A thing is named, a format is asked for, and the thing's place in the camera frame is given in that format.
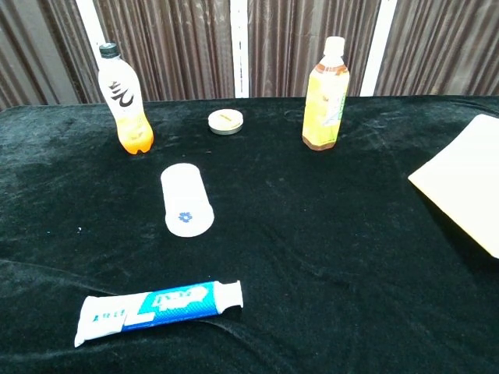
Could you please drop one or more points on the black velvet tablecloth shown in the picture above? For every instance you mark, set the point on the black velvet tablecloth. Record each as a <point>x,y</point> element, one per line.
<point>292,233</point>

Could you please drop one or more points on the white paper cup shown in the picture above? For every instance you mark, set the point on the white paper cup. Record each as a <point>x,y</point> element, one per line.
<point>187,198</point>

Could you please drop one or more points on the small round cream tin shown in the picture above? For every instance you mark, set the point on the small round cream tin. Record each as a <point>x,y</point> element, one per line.
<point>226,121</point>

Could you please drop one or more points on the yellow tea bottle cream cap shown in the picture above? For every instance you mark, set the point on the yellow tea bottle cream cap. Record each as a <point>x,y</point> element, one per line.
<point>325,101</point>

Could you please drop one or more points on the orange soda bottle black cap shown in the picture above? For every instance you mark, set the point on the orange soda bottle black cap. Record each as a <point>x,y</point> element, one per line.
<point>124,105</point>

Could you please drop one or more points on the brown pleated curtain panel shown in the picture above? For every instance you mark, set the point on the brown pleated curtain panel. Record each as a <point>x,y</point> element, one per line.
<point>35,50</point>
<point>296,43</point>
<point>171,46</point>
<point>444,46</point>

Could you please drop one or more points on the blue white toothpaste tube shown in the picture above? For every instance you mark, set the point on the blue white toothpaste tube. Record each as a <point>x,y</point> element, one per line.
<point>156,311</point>

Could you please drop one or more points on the white screen frame post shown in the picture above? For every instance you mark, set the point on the white screen frame post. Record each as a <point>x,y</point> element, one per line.
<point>239,48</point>
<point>378,50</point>
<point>90,35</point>

